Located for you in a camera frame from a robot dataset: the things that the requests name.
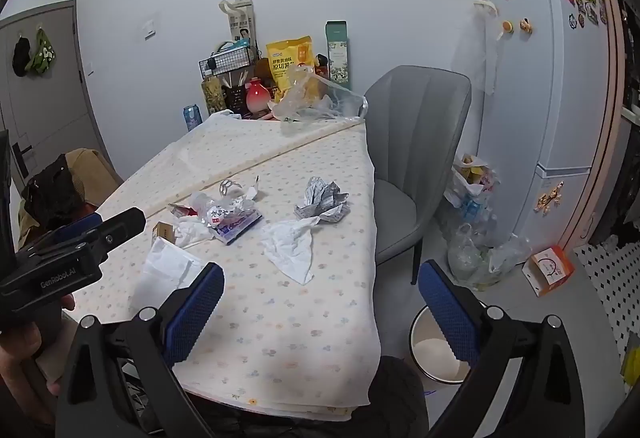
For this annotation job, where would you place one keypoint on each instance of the printed paper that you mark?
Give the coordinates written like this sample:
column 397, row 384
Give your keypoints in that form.
column 320, row 200

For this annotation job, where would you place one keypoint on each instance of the yellow snack bag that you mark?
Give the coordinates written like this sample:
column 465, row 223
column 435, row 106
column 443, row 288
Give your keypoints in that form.
column 287, row 63

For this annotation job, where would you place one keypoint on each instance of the dark storage shelves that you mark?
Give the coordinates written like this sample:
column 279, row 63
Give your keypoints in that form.
column 627, row 118

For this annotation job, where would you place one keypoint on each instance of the person's left hand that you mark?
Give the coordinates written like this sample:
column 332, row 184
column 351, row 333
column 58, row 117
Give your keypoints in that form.
column 22, row 348

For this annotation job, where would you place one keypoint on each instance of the brown bear magnet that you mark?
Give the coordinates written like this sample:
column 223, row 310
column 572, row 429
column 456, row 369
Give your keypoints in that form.
column 525, row 24

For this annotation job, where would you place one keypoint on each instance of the gold dragon magnet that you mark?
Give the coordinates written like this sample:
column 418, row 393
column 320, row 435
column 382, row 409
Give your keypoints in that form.
column 549, row 197

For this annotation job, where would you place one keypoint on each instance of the crumpled silver foil wrapper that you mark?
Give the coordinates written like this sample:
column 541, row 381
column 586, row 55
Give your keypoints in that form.
column 229, row 187

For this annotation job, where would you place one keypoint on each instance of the clear plastic container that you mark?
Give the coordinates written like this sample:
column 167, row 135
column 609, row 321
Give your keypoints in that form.
column 315, row 105

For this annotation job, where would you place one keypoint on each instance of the blue drink can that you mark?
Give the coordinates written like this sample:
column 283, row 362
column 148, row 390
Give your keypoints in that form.
column 192, row 117

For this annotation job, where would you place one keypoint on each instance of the white paper shopping bag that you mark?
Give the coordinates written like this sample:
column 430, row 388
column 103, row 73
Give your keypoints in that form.
column 241, row 20

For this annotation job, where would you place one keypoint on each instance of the small cardboard box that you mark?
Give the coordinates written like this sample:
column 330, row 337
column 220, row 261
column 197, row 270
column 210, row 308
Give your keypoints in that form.
column 162, row 231

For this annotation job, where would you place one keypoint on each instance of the white tissue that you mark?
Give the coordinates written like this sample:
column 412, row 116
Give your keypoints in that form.
column 192, row 232
column 292, row 250

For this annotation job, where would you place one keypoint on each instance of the black cap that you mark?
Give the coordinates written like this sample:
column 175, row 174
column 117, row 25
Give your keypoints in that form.
column 21, row 58

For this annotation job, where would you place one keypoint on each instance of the white light switch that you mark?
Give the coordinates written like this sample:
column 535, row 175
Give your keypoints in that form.
column 149, row 30

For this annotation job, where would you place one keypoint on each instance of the full plastic garbage bag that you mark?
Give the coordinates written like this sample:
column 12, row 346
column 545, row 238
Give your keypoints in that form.
column 472, row 188

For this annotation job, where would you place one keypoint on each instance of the orange white box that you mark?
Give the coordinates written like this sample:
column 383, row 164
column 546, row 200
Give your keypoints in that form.
column 550, row 268

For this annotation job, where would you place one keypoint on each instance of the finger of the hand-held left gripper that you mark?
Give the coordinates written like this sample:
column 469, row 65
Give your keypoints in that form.
column 122, row 222
column 80, row 224

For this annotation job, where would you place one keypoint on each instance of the grey upholstered chair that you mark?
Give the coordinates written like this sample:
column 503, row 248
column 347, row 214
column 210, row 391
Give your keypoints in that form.
column 415, row 118

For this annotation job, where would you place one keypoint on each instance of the white dotted floor mat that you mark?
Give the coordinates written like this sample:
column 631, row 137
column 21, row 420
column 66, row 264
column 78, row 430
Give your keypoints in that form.
column 610, row 278

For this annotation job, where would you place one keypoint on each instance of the clear plastic wrapper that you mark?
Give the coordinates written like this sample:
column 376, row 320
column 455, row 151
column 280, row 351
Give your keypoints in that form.
column 205, row 208

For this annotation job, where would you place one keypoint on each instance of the red white folded wrapper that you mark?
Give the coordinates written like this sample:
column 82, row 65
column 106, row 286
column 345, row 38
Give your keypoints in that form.
column 182, row 210

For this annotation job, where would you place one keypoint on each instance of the black cloth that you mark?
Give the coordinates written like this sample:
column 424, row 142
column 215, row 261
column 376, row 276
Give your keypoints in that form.
column 50, row 195

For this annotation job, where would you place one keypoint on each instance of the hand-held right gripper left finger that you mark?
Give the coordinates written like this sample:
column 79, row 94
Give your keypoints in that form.
column 200, row 308

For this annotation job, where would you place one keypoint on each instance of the grey door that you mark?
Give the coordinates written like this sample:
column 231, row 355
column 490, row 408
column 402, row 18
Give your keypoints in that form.
column 55, row 108

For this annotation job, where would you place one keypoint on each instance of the gold patterned box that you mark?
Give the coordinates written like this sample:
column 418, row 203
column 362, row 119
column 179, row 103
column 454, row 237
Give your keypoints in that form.
column 212, row 95

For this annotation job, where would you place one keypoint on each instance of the purple blue packet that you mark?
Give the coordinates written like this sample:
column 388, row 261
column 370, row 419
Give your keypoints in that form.
column 235, row 225

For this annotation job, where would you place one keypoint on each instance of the plastic water bottles on floor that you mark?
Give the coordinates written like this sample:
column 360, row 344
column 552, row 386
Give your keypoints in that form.
column 470, row 258

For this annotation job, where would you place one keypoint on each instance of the green patterned cloth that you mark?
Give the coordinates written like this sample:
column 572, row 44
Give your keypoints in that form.
column 42, row 50

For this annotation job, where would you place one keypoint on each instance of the white refrigerator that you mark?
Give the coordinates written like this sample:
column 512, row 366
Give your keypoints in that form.
column 530, row 118

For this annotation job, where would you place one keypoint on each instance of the orange round magnet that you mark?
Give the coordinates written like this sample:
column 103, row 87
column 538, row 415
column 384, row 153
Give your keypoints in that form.
column 507, row 27

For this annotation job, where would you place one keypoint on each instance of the pink round vase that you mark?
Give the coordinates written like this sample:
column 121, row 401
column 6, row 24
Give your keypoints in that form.
column 257, row 99

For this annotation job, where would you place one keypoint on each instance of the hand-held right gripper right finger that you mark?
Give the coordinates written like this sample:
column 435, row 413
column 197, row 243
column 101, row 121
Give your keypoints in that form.
column 447, row 313

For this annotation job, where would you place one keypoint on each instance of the black stick holder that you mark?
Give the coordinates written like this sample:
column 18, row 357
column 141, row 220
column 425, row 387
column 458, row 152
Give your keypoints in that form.
column 235, row 97

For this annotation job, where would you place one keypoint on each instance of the tall green box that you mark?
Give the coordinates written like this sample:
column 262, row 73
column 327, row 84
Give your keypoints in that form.
column 337, row 50

